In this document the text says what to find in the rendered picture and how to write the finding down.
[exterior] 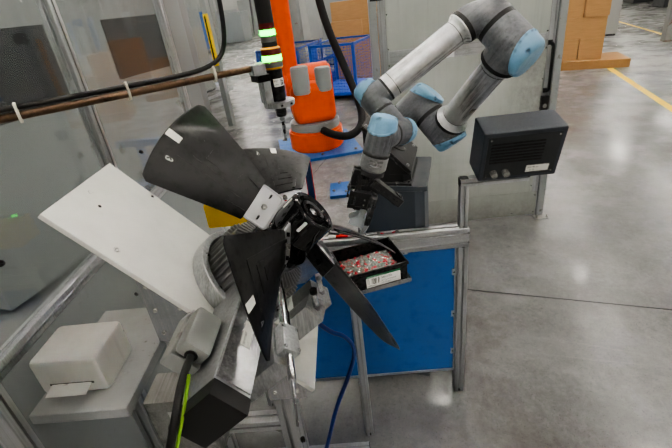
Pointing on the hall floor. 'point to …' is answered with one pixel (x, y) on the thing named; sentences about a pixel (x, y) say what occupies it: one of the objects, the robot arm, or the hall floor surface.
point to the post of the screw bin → (362, 372)
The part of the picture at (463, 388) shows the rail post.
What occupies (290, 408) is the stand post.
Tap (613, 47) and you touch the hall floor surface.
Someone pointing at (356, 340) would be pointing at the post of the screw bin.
